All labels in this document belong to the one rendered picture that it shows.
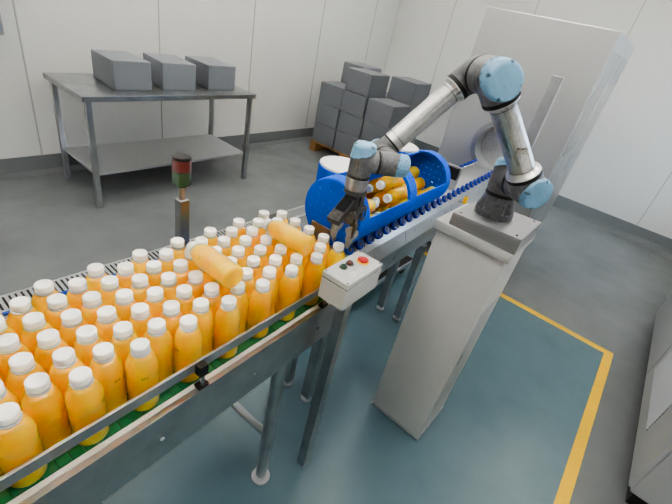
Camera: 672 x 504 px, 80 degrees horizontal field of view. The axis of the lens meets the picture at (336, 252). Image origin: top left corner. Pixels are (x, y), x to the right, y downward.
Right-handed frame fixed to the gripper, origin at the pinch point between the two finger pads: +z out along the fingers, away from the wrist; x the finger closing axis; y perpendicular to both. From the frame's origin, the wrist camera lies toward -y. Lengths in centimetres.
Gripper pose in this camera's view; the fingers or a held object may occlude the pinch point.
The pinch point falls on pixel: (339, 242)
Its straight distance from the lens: 139.8
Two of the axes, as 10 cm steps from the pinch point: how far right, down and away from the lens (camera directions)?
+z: -1.9, 8.4, 5.1
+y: 6.0, -3.1, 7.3
